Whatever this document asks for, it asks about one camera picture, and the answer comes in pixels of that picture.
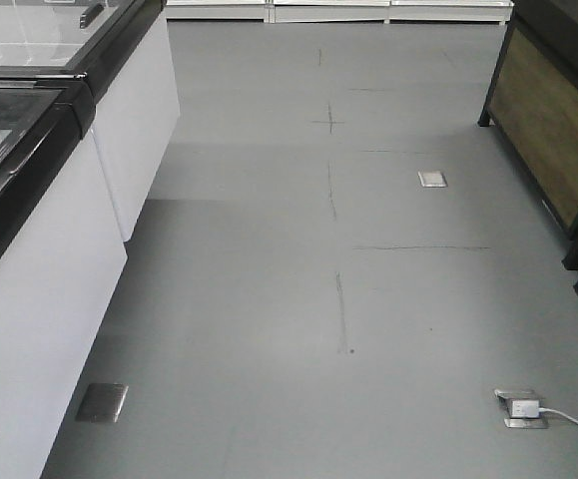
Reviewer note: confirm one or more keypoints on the dark wooden display stand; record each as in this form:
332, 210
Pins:
532, 99

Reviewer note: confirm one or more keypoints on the white floor outlet plate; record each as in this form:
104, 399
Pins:
432, 179

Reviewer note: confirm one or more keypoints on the near white chest freezer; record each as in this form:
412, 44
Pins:
61, 255

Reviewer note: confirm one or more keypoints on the white store shelving unit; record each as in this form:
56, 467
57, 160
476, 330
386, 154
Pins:
274, 12

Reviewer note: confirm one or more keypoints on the floor socket with adapter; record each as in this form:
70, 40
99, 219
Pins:
522, 408

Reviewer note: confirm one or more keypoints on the white chest freezer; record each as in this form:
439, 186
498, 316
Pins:
61, 255
121, 52

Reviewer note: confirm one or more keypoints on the far white chest freezer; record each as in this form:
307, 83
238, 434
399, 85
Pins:
121, 52

